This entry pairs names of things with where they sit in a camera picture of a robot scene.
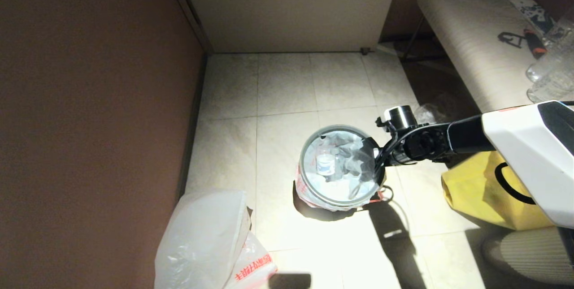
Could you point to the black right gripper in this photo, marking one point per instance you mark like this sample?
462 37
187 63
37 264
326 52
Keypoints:
421 145

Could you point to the used red-printed trash bag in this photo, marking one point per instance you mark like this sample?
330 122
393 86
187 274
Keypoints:
345 159

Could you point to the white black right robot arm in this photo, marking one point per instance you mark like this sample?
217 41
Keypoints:
524 154

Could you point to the crumpled clear plastic bag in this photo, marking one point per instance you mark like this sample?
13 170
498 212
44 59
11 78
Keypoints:
426 113

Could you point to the yellow shopping bag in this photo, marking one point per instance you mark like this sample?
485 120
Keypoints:
475 195

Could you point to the new white plastic bag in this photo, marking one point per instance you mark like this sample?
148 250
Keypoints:
202 235

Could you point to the clear discarded water bottle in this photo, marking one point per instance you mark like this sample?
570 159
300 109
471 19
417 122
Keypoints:
326 163

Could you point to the black metal table leg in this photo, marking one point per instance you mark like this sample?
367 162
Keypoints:
415 38

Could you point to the dark robot chest edge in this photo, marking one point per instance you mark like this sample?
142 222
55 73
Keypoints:
289 281

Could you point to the beige wood-grain table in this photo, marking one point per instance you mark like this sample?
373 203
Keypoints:
466 29

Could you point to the white cabinet panel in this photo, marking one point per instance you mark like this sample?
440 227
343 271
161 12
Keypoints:
291 6

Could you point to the black clip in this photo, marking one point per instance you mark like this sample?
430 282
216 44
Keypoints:
509 38

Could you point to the beige ribbed cushion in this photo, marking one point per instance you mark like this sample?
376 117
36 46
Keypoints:
533 257

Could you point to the clear plastic bottle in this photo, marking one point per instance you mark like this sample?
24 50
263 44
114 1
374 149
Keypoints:
560 29
549 62
551 89

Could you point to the red black hand tool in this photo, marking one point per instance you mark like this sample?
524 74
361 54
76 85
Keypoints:
534 43

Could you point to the blue white printed paper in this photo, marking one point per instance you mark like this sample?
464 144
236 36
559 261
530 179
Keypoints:
533 13

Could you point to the black cylindrical right wrist camera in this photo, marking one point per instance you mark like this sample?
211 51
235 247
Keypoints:
399 118

